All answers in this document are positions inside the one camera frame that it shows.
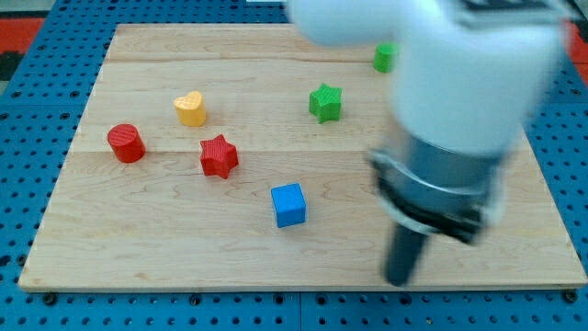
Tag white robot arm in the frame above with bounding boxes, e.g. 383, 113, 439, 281
287, 0, 574, 243

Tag blue cube block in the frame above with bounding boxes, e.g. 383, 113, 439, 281
270, 183, 307, 228

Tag green star block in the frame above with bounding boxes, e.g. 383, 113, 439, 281
309, 84, 343, 124

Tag red star block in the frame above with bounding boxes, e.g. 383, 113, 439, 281
199, 134, 239, 179

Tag wooden board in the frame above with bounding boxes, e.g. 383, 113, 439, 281
17, 23, 588, 293

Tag yellow heart block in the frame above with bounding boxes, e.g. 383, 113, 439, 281
174, 91, 207, 127

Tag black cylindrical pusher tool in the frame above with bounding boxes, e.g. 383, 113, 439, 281
383, 223, 428, 287

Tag green cylinder block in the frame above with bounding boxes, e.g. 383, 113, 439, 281
373, 42, 400, 74

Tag red cylinder block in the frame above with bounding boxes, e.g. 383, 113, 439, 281
107, 123, 146, 164

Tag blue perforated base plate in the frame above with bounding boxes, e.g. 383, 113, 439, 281
1, 0, 587, 330

